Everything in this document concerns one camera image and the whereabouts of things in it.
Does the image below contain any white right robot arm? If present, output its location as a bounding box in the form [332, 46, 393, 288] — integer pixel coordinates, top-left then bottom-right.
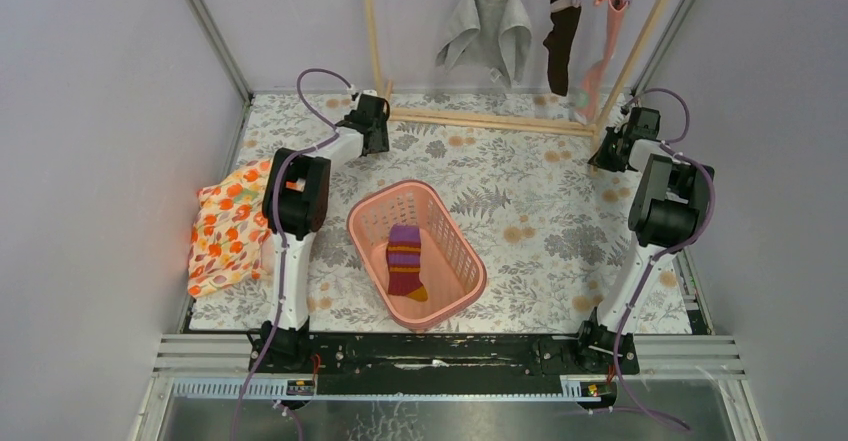
[589, 107, 715, 335]

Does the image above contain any grey hanging towel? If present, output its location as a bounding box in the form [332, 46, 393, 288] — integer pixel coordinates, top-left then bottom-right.
[435, 0, 532, 87]

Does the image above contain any dark brown hanging sock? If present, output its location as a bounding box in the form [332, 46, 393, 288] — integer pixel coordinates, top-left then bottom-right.
[543, 0, 582, 96]

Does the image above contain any wooden drying rack frame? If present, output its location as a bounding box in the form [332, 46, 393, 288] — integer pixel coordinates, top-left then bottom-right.
[363, 0, 669, 146]

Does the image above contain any floral patterned table mat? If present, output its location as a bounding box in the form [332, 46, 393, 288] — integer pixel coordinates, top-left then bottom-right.
[188, 93, 692, 334]

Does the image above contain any orange floral cloth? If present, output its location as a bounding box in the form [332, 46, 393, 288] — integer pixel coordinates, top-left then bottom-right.
[187, 158, 272, 299]

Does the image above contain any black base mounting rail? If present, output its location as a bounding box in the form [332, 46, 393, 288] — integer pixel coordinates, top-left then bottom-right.
[248, 332, 640, 381]

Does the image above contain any pink hanging sock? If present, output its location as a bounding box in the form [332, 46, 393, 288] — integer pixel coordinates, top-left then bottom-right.
[573, 0, 629, 125]

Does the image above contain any pink plastic laundry basket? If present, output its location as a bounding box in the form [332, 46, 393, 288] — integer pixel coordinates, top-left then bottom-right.
[347, 180, 487, 331]

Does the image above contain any grey slotted cable duct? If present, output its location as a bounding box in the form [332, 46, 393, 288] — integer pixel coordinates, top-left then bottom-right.
[173, 375, 616, 403]

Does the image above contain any purple striped sock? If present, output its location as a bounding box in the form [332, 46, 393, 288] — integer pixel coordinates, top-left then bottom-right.
[385, 224, 429, 302]

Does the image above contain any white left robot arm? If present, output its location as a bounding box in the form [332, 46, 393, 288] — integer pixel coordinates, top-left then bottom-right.
[262, 90, 390, 332]

